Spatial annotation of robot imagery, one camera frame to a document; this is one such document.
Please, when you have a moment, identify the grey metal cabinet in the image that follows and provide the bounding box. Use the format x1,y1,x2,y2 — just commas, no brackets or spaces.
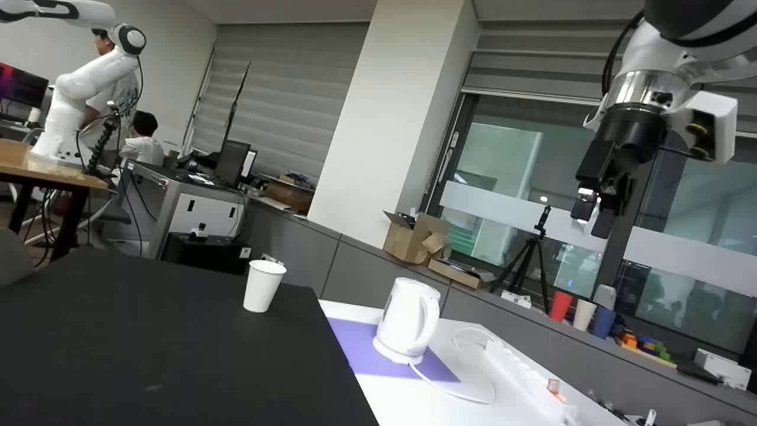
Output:
115,161,249,260

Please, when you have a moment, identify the black table mat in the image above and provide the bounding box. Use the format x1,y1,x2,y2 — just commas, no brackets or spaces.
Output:
0,247,380,426

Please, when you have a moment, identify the blue cup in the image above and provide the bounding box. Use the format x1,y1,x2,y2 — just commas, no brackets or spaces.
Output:
592,306,617,341

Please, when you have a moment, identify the black camera tripod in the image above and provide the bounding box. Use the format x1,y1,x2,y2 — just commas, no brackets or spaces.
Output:
487,200,556,314

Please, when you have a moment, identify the person in white shirt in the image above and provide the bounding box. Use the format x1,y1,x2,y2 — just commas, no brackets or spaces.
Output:
89,26,168,170

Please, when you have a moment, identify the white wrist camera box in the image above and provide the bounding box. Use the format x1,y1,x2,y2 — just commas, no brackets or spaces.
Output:
670,87,741,166

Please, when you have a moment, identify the grey partition wall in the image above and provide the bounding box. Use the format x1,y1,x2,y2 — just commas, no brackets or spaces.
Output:
239,196,757,422

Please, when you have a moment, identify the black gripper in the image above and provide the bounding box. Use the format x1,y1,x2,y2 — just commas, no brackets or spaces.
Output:
569,102,673,242

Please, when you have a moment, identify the brown cardboard box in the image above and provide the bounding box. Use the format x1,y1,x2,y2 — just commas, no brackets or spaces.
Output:
380,209,451,267

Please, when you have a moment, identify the white plastic cup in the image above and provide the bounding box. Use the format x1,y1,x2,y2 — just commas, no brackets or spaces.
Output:
573,297,599,334

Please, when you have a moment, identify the white paper cup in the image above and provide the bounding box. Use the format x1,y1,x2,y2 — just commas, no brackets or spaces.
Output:
241,258,288,314

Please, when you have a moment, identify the wooden desk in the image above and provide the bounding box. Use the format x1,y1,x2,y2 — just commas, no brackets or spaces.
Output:
0,138,114,262

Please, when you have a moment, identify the red cup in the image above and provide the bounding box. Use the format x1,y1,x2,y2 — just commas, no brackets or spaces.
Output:
547,289,574,323

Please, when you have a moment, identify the black computer monitor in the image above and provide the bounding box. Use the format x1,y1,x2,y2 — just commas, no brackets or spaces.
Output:
210,138,256,190

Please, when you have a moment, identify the white electric kettle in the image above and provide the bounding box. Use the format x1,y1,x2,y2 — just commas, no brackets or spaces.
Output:
372,274,445,366

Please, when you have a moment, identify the white power strip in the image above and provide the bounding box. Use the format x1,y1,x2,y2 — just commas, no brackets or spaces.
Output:
479,334,611,426

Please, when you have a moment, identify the white kettle cable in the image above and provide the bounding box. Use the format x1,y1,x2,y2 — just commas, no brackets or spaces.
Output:
410,326,507,407

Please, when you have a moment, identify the purple square mat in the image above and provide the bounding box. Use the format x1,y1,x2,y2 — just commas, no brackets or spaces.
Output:
323,318,463,386

